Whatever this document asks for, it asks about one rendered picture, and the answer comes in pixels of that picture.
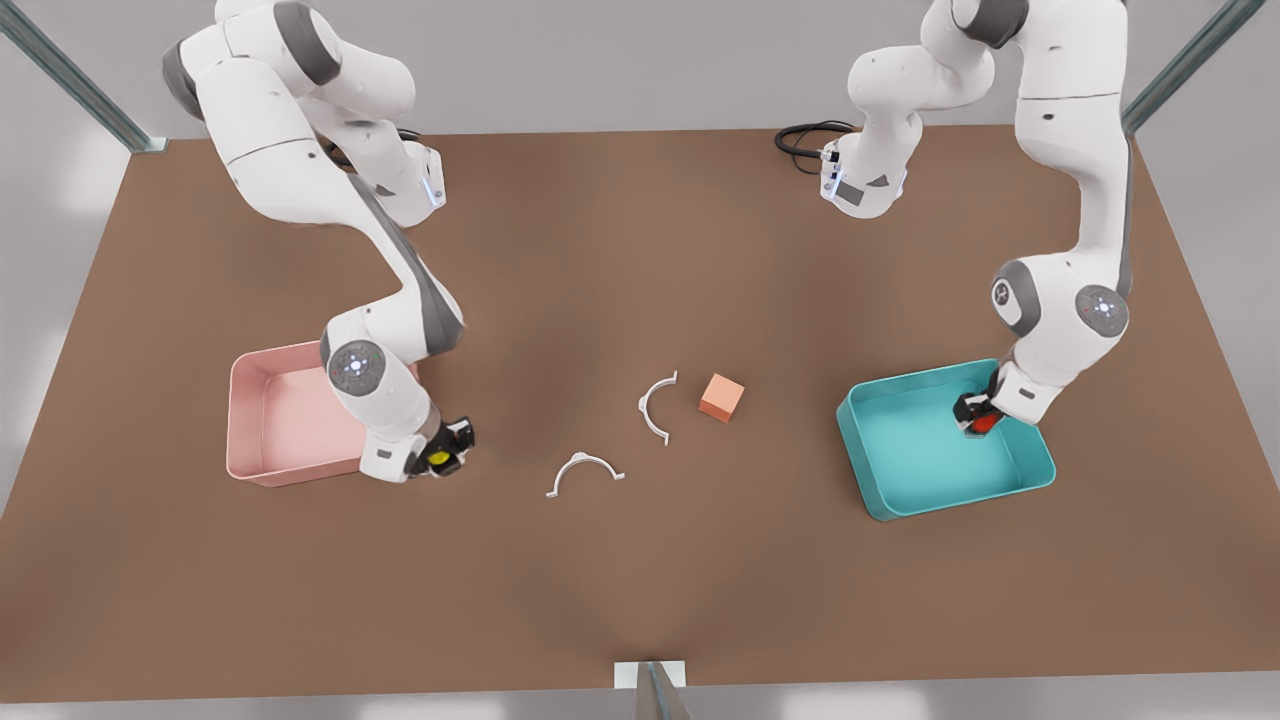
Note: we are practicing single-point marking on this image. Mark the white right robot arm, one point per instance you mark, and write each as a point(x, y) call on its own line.
point(300, 170)

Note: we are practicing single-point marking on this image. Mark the pink storage box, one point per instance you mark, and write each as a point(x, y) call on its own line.
point(285, 420)

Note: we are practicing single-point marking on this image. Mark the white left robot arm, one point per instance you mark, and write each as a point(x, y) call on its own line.
point(1070, 200)

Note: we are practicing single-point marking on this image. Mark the blue storage box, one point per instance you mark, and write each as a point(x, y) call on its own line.
point(925, 450)

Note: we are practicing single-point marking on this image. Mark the white curved bracket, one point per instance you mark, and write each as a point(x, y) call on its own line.
point(657, 405)
point(583, 470)

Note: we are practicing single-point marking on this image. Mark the silver frame post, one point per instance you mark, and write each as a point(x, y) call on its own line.
point(1190, 65)
point(80, 85)
point(655, 690)

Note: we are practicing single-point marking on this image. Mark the red button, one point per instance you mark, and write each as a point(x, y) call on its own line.
point(985, 424)

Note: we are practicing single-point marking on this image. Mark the orange cube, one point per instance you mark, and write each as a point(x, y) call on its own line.
point(721, 397)

